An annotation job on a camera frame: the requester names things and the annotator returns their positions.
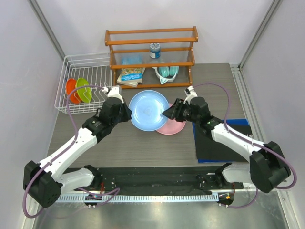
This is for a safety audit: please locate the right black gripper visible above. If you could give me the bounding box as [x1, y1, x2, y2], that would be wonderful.
[163, 98, 200, 125]

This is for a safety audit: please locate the pink plate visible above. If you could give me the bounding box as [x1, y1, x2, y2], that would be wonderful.
[155, 103, 186, 136]

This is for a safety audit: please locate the light blue plate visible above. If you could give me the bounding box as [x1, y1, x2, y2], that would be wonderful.
[129, 90, 169, 132]

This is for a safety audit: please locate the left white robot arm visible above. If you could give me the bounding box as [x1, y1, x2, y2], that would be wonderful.
[23, 97, 132, 208]

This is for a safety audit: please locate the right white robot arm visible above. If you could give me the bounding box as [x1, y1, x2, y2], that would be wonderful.
[162, 97, 291, 193]

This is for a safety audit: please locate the lower paperback book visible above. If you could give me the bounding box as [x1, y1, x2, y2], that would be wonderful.
[117, 82, 139, 88]

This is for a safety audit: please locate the colourful paperback book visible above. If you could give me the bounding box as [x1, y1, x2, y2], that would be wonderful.
[119, 68, 145, 83]

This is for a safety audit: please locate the green plate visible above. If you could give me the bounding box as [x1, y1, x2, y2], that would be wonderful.
[76, 78, 92, 103]

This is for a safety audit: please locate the black cloth mat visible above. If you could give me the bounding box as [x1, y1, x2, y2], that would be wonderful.
[193, 124, 247, 163]

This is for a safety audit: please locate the orange plate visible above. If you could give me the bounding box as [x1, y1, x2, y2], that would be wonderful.
[65, 79, 81, 104]

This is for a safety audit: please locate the clear bottle blue cap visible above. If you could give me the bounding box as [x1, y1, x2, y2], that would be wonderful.
[149, 43, 165, 63]

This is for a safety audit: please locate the orange wooden shelf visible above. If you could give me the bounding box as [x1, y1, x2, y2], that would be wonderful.
[104, 26, 199, 89]

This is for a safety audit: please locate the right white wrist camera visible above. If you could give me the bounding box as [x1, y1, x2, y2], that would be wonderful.
[183, 86, 198, 104]

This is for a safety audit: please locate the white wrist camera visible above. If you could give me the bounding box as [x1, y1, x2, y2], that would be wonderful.
[183, 86, 198, 104]
[102, 85, 124, 103]

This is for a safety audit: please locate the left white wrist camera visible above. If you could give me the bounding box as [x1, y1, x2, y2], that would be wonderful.
[102, 85, 124, 103]

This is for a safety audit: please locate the white wire dish rack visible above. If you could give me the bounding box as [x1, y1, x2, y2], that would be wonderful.
[54, 52, 113, 114]

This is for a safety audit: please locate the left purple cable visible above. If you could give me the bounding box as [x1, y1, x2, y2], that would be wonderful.
[22, 84, 121, 219]

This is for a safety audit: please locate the purple cable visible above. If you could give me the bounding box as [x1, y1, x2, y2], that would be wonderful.
[184, 82, 297, 208]
[22, 84, 121, 219]

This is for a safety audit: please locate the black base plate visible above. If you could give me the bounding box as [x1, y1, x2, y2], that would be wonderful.
[76, 166, 244, 193]

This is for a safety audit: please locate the white slotted cable duct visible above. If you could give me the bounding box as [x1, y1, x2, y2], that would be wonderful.
[56, 192, 219, 204]

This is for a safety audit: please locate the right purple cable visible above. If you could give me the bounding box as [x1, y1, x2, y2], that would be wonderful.
[184, 82, 297, 208]

